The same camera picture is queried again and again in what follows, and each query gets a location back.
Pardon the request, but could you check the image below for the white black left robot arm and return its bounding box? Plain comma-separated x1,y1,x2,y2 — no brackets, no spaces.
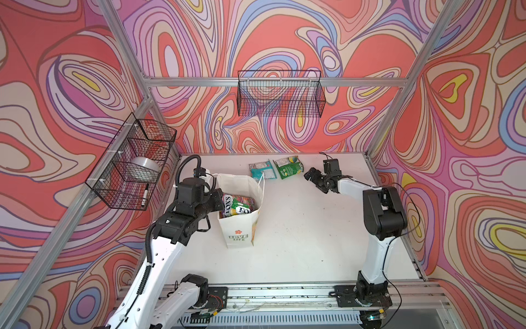
105,154,224,328

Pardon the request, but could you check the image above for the teal snack packet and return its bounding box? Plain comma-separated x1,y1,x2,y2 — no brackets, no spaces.
249,160,277,180

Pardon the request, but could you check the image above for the white tape roll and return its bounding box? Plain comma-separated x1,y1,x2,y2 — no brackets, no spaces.
128,156,161,183

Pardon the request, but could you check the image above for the yellow green candy packet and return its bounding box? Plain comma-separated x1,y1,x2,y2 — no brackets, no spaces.
233,196,256,215

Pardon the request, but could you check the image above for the purple Fox's candy packet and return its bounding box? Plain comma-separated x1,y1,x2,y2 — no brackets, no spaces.
222,194,237,218

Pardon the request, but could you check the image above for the dark green snack packet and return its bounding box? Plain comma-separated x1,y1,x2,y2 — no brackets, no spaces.
273,156,304,180

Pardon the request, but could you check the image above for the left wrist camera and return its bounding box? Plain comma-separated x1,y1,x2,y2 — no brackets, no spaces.
193,167,213,186

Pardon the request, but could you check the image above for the aluminium front rail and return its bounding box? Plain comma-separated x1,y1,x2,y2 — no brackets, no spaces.
110,280,453,328

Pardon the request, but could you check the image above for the marker pen in basket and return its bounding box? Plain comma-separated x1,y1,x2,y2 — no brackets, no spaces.
141,184,149,208

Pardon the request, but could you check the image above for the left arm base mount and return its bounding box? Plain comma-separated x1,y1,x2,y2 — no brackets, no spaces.
188,286,228,318

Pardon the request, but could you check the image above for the black wire basket wall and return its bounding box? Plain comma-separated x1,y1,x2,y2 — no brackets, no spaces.
85,113,177,211
236,69,326,118

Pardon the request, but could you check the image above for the black wire basket left wall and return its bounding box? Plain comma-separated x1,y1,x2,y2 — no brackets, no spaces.
85,113,177,211

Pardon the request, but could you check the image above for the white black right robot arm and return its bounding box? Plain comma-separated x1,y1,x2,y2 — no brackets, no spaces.
304,158,408,307

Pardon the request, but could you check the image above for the black wire basket back wall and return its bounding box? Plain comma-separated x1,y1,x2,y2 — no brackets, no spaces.
236,69,326,118

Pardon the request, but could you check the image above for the white paper gift bag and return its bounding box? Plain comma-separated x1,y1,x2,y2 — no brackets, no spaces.
213,174,265,249

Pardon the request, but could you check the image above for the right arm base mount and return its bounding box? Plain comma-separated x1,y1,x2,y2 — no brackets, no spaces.
329,282,393,308

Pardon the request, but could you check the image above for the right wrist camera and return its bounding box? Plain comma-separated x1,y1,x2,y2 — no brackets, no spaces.
323,158,342,176

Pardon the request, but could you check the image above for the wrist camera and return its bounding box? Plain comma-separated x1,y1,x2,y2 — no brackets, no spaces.
193,167,213,186
323,158,342,176

